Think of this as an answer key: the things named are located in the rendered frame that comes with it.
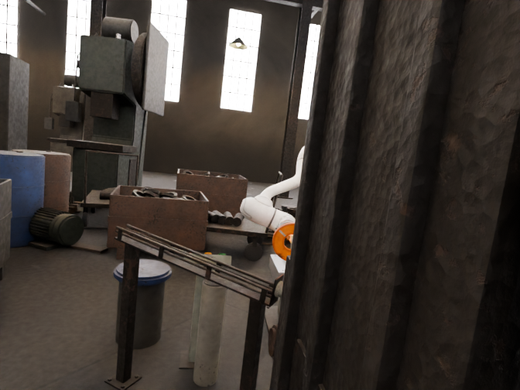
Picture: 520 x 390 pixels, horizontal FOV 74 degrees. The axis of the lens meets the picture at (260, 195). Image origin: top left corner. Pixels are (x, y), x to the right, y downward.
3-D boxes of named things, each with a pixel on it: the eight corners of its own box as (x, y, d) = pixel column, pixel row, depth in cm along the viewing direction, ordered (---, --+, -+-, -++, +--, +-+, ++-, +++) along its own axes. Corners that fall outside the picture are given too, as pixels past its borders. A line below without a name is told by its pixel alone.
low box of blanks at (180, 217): (196, 241, 420) (201, 188, 411) (203, 261, 350) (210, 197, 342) (114, 238, 393) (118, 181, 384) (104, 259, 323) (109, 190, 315)
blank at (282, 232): (292, 270, 137) (291, 267, 140) (319, 242, 136) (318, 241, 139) (264, 243, 136) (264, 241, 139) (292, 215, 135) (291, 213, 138)
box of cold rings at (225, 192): (235, 217, 594) (240, 174, 584) (243, 228, 514) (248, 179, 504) (174, 213, 571) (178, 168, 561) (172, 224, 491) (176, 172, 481)
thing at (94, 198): (136, 232, 427) (141, 155, 415) (77, 230, 405) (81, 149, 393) (137, 213, 537) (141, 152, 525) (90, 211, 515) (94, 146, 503)
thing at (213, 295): (217, 387, 169) (227, 286, 163) (192, 387, 167) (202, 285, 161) (216, 371, 181) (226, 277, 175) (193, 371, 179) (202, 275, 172)
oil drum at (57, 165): (56, 236, 377) (59, 155, 366) (-5, 232, 367) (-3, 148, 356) (76, 224, 435) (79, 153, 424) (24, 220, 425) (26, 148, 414)
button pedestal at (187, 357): (220, 369, 183) (231, 258, 176) (173, 369, 179) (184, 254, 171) (218, 351, 199) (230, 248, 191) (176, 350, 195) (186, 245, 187)
